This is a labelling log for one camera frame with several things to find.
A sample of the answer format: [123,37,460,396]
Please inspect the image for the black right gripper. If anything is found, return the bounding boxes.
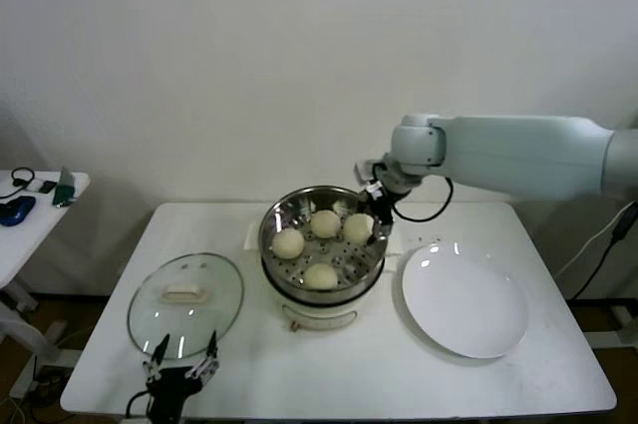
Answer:
[356,184,400,250]

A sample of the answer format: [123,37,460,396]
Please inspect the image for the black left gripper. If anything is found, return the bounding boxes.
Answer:
[142,328,221,418]

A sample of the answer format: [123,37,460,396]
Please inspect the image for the white steamed baozi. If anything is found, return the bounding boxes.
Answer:
[271,228,305,260]
[302,262,339,291]
[310,210,343,239]
[342,212,374,245]

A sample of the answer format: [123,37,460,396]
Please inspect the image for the glass pot lid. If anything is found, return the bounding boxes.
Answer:
[127,252,245,361]

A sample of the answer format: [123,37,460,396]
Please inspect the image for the stainless steel steamer basket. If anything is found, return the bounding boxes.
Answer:
[257,186,389,303]

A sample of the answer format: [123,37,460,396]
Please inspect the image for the cream electric cooking pot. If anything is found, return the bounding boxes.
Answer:
[243,221,403,333]

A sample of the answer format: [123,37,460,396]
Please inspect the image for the white round plate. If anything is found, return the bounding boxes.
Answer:
[401,242,528,359]

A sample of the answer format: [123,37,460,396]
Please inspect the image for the white side table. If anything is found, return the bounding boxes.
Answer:
[0,170,92,315]

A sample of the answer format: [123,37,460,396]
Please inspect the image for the green grey tool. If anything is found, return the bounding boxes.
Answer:
[53,168,77,210]

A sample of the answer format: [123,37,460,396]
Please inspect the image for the blue handheld device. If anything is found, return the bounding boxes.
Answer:
[0,197,37,229]

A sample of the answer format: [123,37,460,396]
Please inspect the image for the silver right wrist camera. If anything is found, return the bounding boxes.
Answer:
[353,158,388,187]

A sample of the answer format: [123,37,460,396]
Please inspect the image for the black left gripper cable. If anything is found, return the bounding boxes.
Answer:
[124,388,151,418]

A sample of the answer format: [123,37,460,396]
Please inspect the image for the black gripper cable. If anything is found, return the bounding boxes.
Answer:
[124,388,151,418]
[393,177,455,223]

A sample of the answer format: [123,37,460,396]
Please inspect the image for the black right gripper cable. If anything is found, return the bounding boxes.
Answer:
[393,177,455,223]

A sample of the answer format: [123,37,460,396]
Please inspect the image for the white power cable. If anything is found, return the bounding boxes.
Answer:
[555,193,638,278]

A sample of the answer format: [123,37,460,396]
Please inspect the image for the black headset cable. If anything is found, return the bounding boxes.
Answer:
[0,169,36,201]

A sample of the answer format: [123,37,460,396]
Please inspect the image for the black adapter cable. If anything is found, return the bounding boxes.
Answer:
[570,204,638,301]

